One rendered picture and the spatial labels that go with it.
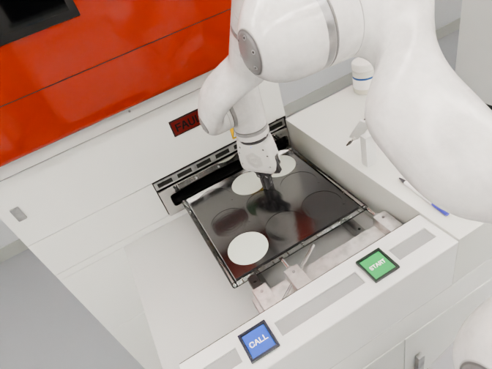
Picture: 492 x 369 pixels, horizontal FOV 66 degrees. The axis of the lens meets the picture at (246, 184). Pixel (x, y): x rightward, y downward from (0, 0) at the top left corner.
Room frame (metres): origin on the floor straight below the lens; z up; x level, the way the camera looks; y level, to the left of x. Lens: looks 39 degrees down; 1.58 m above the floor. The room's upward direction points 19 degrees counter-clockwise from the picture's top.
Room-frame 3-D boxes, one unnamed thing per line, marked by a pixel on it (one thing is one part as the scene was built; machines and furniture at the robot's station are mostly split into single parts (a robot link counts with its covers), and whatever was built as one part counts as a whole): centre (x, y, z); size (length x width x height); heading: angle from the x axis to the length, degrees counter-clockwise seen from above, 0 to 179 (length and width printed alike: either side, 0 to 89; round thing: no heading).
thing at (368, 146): (0.71, -0.30, 1.03); 0.06 x 0.04 x 0.13; 15
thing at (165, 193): (0.95, 0.04, 0.89); 0.44 x 0.02 x 0.10; 105
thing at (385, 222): (0.54, -0.28, 0.89); 0.08 x 0.03 x 0.03; 15
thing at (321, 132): (0.75, -0.43, 0.89); 0.62 x 0.35 x 0.14; 15
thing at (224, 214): (0.75, -0.03, 0.90); 0.34 x 0.34 x 0.01; 15
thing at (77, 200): (0.92, 0.21, 1.02); 0.81 x 0.03 x 0.40; 105
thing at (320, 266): (0.50, -0.12, 0.87); 0.36 x 0.08 x 0.03; 105
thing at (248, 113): (0.81, -0.05, 1.17); 0.09 x 0.08 x 0.13; 108
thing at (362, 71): (1.02, -0.45, 1.01); 0.07 x 0.07 x 0.10
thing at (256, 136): (0.81, -0.06, 1.09); 0.09 x 0.08 x 0.03; 49
